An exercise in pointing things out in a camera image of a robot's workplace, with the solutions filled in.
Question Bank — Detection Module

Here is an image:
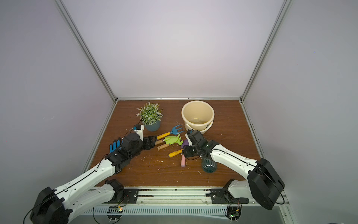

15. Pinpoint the yellow shovel yellow handle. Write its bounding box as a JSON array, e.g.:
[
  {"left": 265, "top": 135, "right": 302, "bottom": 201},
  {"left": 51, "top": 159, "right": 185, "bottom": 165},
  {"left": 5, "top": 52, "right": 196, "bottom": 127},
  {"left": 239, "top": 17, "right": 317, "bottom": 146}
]
[{"left": 168, "top": 149, "right": 183, "bottom": 158}]

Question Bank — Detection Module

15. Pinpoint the artificial plant in grey pot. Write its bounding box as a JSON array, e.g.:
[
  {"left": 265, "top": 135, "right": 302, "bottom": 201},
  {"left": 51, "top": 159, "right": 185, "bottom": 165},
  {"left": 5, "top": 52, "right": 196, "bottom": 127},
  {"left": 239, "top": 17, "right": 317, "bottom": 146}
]
[{"left": 136, "top": 101, "right": 163, "bottom": 132}]

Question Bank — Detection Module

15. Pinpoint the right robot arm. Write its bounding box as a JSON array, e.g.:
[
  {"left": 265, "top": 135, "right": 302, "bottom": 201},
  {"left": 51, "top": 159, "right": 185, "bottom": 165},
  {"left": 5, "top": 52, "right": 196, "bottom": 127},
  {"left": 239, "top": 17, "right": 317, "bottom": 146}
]
[{"left": 183, "top": 129, "right": 285, "bottom": 210}]

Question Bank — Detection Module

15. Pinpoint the green trowel wooden handle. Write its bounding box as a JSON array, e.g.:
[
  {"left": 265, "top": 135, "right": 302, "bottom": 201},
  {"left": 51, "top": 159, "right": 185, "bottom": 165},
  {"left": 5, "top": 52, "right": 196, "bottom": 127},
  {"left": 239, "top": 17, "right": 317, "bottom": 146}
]
[{"left": 155, "top": 136, "right": 179, "bottom": 145}]

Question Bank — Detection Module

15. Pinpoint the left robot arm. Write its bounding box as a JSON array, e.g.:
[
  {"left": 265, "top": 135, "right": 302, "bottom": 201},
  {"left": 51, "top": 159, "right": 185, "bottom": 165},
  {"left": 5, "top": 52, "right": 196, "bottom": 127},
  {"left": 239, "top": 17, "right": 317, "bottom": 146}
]
[{"left": 28, "top": 133, "right": 157, "bottom": 224}]

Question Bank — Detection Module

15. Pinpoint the aluminium front rail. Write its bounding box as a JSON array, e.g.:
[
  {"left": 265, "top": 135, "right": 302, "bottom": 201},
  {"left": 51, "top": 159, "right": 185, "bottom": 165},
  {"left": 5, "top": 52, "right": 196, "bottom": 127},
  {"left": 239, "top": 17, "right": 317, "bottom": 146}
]
[{"left": 62, "top": 187, "right": 290, "bottom": 207}]

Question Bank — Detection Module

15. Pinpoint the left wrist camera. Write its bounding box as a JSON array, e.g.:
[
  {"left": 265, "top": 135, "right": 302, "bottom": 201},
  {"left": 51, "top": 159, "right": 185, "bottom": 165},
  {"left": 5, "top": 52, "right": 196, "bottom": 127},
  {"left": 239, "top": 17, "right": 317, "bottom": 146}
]
[{"left": 133, "top": 124, "right": 145, "bottom": 140}]

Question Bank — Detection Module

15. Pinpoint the blue black gardening glove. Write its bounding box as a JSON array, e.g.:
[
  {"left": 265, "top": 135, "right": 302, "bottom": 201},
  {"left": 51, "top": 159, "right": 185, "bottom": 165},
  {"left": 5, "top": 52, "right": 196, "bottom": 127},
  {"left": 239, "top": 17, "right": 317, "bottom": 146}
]
[{"left": 109, "top": 137, "right": 122, "bottom": 153}]

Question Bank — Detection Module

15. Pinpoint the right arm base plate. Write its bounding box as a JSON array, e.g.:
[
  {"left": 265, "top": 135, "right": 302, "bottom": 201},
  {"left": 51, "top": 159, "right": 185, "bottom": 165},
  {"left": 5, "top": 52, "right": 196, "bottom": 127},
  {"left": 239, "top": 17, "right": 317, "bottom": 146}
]
[{"left": 206, "top": 189, "right": 249, "bottom": 204}]

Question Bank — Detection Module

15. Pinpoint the cream plastic bucket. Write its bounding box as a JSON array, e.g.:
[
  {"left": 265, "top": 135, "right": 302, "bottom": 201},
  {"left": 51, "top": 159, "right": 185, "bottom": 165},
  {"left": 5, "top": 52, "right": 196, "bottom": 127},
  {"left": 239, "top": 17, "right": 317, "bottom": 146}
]
[{"left": 181, "top": 100, "right": 215, "bottom": 134}]

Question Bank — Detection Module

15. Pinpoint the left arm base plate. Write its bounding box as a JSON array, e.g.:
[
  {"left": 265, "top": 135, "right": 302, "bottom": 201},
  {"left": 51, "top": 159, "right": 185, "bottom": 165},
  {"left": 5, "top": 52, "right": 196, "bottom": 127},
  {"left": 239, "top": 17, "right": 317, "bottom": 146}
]
[{"left": 105, "top": 189, "right": 139, "bottom": 204}]

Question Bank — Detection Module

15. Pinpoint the blue rake yellow handle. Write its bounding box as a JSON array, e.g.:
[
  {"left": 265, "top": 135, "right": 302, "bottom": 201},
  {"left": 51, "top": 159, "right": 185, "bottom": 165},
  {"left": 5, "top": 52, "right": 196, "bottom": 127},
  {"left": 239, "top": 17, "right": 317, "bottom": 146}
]
[{"left": 157, "top": 125, "right": 184, "bottom": 140}]

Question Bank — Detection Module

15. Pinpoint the purple shovel pink handle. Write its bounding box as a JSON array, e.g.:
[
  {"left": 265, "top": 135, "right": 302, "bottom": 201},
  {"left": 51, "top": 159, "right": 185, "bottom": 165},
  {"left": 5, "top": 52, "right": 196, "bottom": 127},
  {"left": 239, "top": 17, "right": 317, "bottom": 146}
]
[{"left": 180, "top": 140, "right": 189, "bottom": 168}]

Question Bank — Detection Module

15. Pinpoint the teal spray bottle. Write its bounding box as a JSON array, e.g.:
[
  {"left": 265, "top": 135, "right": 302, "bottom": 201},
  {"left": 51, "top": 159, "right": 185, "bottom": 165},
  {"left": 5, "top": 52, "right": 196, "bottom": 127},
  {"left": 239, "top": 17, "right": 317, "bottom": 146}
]
[{"left": 201, "top": 157, "right": 218, "bottom": 173}]

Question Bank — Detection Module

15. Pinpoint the green rake wooden handle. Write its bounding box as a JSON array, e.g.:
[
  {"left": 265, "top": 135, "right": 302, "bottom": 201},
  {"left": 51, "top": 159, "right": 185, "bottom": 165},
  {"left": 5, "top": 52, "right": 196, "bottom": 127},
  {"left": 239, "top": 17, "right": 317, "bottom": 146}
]
[{"left": 156, "top": 134, "right": 184, "bottom": 150}]

